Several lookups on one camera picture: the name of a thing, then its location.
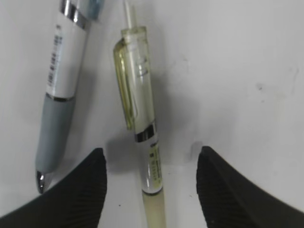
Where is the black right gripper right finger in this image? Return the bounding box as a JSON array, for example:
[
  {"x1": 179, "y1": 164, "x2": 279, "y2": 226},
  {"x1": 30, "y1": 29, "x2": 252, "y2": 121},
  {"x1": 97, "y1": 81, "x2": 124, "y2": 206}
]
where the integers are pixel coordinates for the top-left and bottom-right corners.
[{"x1": 196, "y1": 146, "x2": 304, "y2": 228}]

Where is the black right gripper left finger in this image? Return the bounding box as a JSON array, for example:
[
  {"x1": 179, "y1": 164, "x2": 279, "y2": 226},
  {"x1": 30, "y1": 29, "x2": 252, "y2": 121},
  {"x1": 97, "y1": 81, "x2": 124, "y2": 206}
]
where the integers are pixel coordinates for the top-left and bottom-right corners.
[{"x1": 0, "y1": 148, "x2": 107, "y2": 228}]

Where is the cream green pen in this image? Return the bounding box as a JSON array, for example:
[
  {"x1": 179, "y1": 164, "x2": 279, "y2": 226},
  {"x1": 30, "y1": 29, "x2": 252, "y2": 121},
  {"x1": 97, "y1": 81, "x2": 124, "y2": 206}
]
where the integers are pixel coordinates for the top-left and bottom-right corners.
[{"x1": 113, "y1": 0, "x2": 166, "y2": 228}]

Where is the blue clip grey pen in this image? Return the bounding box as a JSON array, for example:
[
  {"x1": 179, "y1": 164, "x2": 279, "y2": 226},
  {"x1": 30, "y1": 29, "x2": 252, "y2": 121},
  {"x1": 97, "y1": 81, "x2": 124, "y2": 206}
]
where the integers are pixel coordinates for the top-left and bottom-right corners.
[{"x1": 35, "y1": 0, "x2": 103, "y2": 194}]

